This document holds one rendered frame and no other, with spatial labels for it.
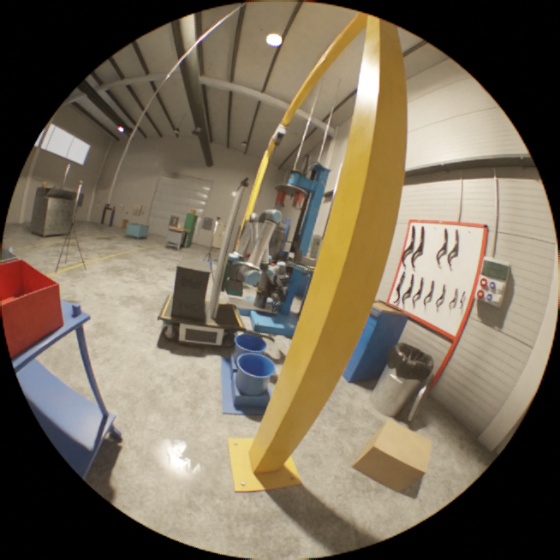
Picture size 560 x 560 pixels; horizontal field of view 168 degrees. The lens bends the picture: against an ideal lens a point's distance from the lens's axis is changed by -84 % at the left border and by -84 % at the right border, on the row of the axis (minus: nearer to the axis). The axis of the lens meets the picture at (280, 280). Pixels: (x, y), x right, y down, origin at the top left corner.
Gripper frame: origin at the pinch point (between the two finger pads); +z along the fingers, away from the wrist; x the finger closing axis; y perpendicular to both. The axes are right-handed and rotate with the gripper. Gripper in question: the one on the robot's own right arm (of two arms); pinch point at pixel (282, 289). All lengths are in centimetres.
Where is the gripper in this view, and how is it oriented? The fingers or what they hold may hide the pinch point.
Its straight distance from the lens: 220.1
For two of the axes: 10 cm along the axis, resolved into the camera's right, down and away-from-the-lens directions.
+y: -8.8, 2.5, -4.1
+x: 4.8, 4.0, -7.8
